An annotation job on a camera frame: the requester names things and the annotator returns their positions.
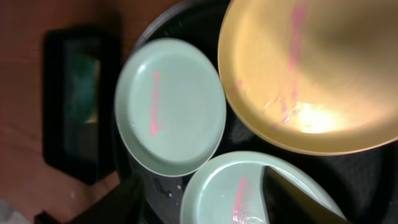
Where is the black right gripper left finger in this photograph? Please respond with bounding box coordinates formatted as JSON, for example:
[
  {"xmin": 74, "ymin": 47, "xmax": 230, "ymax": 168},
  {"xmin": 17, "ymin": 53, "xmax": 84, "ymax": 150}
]
[{"xmin": 34, "ymin": 174, "xmax": 146, "ymax": 224}]

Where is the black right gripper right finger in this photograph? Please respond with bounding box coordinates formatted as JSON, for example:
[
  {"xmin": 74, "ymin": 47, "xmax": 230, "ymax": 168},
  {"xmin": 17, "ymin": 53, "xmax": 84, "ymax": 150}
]
[{"xmin": 262, "ymin": 166, "xmax": 350, "ymax": 224}]

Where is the mint green plate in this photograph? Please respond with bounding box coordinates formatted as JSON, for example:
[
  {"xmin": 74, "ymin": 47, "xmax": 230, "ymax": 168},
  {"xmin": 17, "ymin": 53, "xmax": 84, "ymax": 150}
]
[
  {"xmin": 180, "ymin": 151, "xmax": 343, "ymax": 224},
  {"xmin": 114, "ymin": 38, "xmax": 226, "ymax": 177}
]

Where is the yellow plate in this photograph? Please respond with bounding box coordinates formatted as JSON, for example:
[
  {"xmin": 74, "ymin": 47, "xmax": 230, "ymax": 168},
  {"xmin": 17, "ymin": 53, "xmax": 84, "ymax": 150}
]
[{"xmin": 218, "ymin": 0, "xmax": 397, "ymax": 155}]

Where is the green yellow sponge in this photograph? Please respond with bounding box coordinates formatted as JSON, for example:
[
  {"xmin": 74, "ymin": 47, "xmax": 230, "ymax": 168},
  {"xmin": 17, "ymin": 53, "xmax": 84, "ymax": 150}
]
[{"xmin": 70, "ymin": 54, "xmax": 101, "ymax": 123}]

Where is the rectangular black tray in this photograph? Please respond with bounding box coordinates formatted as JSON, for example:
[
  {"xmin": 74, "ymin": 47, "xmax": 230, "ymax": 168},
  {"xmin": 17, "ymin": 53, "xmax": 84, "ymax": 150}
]
[{"xmin": 42, "ymin": 27, "xmax": 121, "ymax": 185}]

